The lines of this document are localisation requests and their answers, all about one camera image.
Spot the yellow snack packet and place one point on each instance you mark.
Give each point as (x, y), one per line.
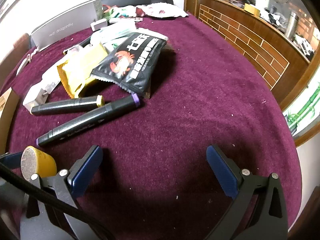
(77, 72)

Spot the white charger block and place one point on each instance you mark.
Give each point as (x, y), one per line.
(33, 98)

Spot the black marker purple cap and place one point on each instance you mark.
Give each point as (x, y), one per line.
(87, 120)

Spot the yellow box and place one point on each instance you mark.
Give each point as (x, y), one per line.
(251, 8)

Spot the black crab snack packet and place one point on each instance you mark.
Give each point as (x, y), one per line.
(135, 62)

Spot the black marker yellow cap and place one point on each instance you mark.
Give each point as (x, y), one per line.
(62, 105)

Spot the cardboard box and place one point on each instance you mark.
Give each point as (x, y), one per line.
(7, 110)

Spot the bamboo print panel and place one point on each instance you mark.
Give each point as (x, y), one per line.
(305, 110)

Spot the steel thermos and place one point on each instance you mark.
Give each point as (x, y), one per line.
(292, 25)

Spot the wooden brick pattern counter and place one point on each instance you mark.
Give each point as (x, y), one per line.
(250, 37)

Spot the maroon tablecloth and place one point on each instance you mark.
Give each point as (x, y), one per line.
(200, 105)

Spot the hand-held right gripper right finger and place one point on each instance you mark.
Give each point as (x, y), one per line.
(222, 173)

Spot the white kettle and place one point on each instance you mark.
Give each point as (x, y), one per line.
(262, 0)

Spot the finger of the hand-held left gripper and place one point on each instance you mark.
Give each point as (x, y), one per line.
(11, 160)

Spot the face mask pack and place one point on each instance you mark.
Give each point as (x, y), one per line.
(112, 32)

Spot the small white plug adapter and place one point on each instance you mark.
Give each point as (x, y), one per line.
(98, 25)

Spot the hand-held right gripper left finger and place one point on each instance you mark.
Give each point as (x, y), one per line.
(83, 172)

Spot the white key fob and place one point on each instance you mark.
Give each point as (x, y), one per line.
(23, 64)

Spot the yellow round jar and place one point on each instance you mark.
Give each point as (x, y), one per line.
(45, 163)

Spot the floral plastic bag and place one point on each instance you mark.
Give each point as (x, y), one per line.
(162, 11)

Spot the brown armchair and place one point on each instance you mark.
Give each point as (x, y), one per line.
(12, 52)

